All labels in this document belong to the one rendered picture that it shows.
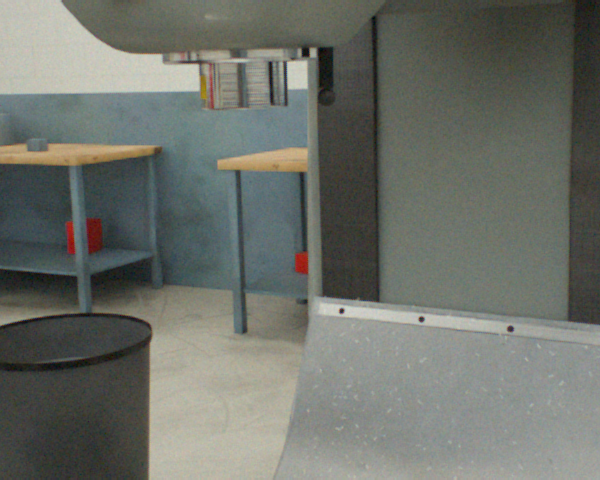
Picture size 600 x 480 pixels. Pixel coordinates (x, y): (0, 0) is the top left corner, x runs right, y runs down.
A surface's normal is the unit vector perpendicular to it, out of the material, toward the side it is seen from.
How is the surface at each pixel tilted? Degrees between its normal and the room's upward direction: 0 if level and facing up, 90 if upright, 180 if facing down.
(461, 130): 90
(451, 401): 64
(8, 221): 90
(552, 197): 90
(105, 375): 94
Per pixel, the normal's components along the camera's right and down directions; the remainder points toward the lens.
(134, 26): -0.36, 0.75
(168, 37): -0.18, 0.93
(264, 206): -0.48, 0.17
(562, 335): -0.44, -0.30
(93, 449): 0.48, 0.20
